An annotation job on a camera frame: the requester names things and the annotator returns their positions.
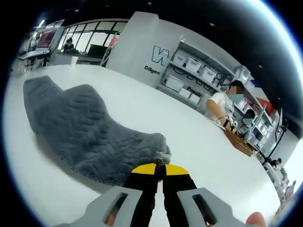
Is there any dark grey towel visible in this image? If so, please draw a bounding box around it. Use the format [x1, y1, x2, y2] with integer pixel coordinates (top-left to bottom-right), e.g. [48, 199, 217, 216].
[23, 75, 172, 186]

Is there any person's right hand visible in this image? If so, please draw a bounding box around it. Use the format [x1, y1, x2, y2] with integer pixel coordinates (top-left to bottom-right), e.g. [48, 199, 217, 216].
[245, 211, 267, 227]

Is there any wooden tray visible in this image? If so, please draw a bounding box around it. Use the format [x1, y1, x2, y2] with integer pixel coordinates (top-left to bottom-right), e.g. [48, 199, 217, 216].
[223, 129, 255, 157]

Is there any black tripod stand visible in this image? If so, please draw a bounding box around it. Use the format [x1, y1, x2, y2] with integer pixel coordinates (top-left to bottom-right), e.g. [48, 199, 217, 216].
[256, 107, 291, 166]

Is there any row of white storage boxes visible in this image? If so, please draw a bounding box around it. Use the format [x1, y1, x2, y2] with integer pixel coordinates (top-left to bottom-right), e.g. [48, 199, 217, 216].
[163, 52, 271, 148]

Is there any black monitor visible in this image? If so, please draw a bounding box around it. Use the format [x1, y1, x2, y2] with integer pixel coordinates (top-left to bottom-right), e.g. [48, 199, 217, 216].
[88, 44, 108, 58]

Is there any white standing desk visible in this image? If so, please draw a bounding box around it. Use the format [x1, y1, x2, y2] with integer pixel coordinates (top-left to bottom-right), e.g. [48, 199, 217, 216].
[17, 49, 52, 68]

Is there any large purple display screen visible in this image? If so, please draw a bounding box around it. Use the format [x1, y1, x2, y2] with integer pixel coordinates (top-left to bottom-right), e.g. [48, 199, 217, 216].
[35, 19, 65, 52]

